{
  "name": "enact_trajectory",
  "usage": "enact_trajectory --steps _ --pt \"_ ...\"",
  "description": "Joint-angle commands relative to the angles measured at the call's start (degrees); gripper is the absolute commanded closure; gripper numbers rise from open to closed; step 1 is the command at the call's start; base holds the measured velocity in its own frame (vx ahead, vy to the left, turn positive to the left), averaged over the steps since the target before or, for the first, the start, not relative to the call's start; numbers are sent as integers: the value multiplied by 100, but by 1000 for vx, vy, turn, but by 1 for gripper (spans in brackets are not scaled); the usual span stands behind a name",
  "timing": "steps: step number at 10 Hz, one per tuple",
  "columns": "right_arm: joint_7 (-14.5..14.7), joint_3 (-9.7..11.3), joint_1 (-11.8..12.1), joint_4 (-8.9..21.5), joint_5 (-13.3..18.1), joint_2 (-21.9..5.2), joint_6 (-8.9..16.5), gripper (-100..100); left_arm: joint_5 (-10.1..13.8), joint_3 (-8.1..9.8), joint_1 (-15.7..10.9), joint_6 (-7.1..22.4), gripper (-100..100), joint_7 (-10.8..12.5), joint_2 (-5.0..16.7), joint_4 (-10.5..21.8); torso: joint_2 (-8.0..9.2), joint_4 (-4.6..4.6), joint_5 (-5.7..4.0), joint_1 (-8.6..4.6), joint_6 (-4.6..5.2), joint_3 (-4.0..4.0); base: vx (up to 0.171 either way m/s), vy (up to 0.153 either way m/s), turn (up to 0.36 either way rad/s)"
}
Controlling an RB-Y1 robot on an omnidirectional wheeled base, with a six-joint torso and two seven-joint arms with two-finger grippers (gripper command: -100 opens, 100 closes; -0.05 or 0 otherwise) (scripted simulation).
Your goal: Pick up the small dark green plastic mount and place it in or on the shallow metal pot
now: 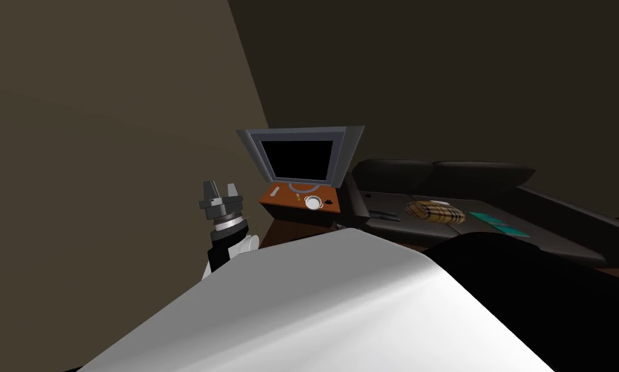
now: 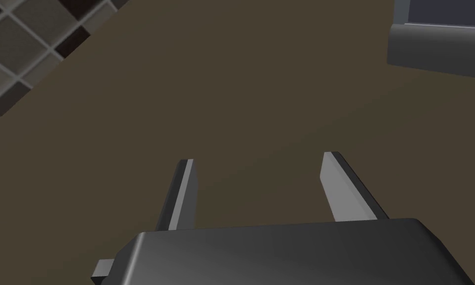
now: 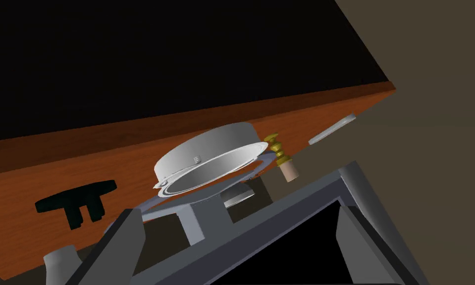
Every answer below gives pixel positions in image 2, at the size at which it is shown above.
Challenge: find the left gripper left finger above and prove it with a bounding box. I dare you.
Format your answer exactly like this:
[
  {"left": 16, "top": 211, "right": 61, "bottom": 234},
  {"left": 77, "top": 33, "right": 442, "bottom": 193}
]
[{"left": 156, "top": 158, "right": 199, "bottom": 232}]

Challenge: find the grey appliance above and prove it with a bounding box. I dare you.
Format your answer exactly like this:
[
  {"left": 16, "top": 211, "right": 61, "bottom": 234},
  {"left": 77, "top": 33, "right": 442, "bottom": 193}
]
[{"left": 386, "top": 0, "right": 475, "bottom": 81}]

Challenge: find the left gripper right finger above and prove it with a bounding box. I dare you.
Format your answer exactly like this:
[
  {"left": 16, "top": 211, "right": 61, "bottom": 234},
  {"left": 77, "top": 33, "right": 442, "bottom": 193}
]
[{"left": 319, "top": 150, "right": 390, "bottom": 222}]

